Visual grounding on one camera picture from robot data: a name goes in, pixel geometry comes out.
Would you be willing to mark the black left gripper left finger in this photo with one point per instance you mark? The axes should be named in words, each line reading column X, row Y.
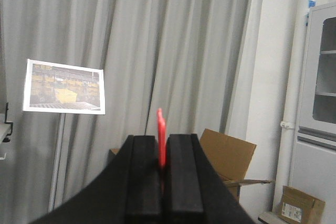
column 128, row 190

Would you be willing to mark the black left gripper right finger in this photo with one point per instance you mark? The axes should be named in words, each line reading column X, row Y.
column 193, row 191

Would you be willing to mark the red plastic spoon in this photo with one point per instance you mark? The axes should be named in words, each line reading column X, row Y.
column 161, row 138

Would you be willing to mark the white glass door cabinet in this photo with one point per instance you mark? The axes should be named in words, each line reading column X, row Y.
column 313, row 156

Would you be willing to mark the open cardboard box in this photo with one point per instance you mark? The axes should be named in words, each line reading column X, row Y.
column 229, row 157

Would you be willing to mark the small cardboard box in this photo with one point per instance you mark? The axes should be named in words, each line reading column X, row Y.
column 299, row 207

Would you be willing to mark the sign on metal stand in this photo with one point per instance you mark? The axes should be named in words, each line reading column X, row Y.
column 59, row 88

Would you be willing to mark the grey curtain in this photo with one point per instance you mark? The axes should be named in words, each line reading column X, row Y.
column 178, row 55

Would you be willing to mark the white drain pipe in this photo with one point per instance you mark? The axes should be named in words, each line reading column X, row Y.
column 288, row 123

